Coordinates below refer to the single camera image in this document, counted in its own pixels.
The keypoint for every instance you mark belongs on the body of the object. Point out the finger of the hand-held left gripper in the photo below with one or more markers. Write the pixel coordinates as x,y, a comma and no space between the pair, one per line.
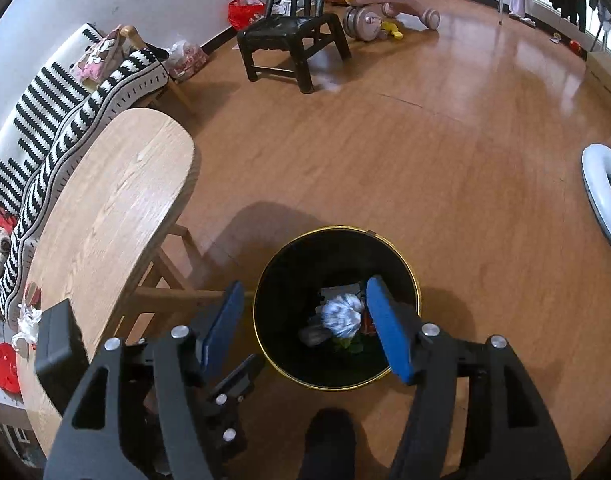
230,410

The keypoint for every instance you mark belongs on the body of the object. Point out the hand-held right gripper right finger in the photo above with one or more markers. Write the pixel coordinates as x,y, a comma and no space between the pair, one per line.
393,330

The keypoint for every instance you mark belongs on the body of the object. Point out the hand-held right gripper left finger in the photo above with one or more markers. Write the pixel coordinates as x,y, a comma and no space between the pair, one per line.
223,330

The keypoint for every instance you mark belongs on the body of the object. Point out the red cigarette box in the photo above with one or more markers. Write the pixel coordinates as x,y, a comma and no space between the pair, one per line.
369,322

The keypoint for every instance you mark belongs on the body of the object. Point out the balled blue-white foil wrapper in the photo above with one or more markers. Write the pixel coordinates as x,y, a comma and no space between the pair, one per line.
341,315

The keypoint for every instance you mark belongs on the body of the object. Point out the black bin with gold rim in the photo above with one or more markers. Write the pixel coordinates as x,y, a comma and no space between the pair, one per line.
285,280

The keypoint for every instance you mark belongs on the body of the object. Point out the white plastic bag clutter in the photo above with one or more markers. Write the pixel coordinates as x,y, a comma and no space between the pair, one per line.
27,325

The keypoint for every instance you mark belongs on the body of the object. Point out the person's foot in black sock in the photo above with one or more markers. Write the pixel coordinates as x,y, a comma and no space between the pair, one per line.
328,445

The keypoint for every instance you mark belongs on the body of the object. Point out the red cloth item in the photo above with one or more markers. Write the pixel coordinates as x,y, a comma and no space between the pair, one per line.
2,220

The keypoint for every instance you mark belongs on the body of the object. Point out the oval wooden table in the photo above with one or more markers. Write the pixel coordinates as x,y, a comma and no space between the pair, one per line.
110,200

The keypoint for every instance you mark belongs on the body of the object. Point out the black-white striped sofa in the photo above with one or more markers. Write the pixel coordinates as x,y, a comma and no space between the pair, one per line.
60,125

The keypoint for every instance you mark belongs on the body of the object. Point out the printed plastic bag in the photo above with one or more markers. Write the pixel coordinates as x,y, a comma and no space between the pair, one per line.
185,60

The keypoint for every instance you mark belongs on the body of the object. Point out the pink printed pillow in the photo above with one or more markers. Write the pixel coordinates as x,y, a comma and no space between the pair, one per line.
100,57

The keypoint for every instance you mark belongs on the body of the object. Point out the yellow toy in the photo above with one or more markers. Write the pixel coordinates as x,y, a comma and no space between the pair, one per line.
391,30

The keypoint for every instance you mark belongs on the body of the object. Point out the black stool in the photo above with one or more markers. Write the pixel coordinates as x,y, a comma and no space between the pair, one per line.
290,35

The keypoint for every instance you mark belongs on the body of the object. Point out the red plastic bag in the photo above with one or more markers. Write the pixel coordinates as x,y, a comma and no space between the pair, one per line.
245,12

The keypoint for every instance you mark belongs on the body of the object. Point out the pink toddler tricycle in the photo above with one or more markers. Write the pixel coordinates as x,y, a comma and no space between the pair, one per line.
375,7

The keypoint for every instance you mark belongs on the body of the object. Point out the cardboard box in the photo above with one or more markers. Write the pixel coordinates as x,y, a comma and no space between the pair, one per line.
605,77

